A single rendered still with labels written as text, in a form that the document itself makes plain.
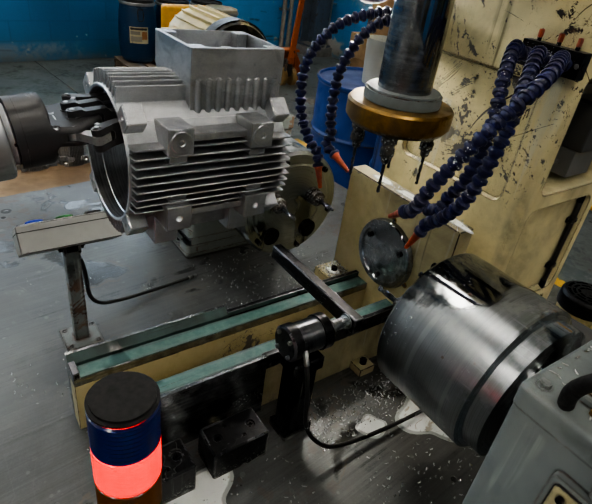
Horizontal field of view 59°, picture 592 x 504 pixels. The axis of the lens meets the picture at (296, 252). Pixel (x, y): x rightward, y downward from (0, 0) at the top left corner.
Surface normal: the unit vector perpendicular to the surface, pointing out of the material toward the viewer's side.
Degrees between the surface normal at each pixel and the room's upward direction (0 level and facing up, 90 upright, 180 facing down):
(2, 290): 0
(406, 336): 73
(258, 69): 89
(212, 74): 89
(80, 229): 55
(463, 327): 43
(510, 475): 90
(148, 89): 88
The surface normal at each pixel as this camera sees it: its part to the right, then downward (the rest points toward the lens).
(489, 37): -0.82, 0.21
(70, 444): 0.12, -0.84
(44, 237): 0.53, -0.07
